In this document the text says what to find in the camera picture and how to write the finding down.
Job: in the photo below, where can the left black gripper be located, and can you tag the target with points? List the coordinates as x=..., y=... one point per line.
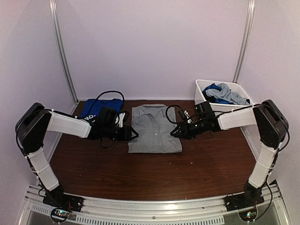
x=126, y=135

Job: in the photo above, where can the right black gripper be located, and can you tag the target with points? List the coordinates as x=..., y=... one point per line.
x=184, y=131

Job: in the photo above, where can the grey garment pile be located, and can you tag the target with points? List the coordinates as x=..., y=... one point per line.
x=153, y=127

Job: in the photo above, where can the blue t-shirt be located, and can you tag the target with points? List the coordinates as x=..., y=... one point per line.
x=93, y=107

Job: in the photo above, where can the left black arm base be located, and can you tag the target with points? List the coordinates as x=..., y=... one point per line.
x=57, y=198

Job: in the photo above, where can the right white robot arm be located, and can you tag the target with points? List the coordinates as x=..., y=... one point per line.
x=271, y=124

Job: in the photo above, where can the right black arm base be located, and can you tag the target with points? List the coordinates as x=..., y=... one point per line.
x=249, y=198

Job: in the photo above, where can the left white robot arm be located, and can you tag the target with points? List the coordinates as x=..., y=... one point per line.
x=33, y=127

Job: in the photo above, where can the white plastic laundry bin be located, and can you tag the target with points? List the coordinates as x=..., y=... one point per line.
x=202, y=84

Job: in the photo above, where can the blue garment in bin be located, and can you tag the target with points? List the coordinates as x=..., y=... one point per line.
x=217, y=93

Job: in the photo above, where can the light grey-blue garment in bin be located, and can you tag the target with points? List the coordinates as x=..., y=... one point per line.
x=237, y=99

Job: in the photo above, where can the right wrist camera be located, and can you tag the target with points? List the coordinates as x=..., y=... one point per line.
x=185, y=116

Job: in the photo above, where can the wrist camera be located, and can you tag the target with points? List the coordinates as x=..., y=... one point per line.
x=121, y=119
x=185, y=116

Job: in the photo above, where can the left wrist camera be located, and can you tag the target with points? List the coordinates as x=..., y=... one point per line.
x=121, y=119

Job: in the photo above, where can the aluminium front rail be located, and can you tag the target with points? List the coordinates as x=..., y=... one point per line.
x=98, y=211

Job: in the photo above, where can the right aluminium frame post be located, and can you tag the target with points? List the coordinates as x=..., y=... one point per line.
x=245, y=40

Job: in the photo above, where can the aluminium frame post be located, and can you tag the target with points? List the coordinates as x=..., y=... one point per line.
x=61, y=50
x=245, y=40

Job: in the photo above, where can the left aluminium frame post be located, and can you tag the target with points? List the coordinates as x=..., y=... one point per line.
x=61, y=50

